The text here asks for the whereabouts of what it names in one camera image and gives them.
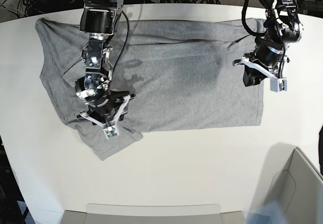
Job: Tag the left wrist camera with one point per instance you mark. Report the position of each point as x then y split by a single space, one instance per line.
278 84

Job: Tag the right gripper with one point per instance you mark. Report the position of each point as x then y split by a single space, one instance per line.
108 108

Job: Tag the grey T-shirt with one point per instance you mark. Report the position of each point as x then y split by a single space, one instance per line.
180 72

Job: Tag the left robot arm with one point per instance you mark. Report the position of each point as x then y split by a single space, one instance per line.
282 27

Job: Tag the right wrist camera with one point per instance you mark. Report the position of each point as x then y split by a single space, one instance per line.
111 131

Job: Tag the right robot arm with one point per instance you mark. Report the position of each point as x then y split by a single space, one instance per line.
99 21

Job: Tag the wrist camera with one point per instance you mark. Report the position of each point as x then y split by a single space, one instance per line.
278 84
111 131

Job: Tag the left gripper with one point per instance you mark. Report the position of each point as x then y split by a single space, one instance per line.
270 58

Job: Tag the black power strip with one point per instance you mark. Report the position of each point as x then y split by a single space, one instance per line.
54 0

